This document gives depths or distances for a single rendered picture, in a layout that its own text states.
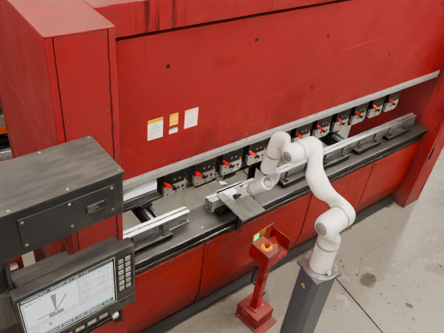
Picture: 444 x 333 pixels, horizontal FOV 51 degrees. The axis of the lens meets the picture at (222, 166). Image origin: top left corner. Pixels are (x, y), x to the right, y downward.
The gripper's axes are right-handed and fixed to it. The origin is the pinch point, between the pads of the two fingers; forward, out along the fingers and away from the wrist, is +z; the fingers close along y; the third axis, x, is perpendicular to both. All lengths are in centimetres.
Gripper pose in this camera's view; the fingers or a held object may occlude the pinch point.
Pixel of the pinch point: (238, 194)
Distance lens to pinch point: 290.5
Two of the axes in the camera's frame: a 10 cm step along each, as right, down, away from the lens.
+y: -7.5, 3.4, -5.7
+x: 4.3, 9.0, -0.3
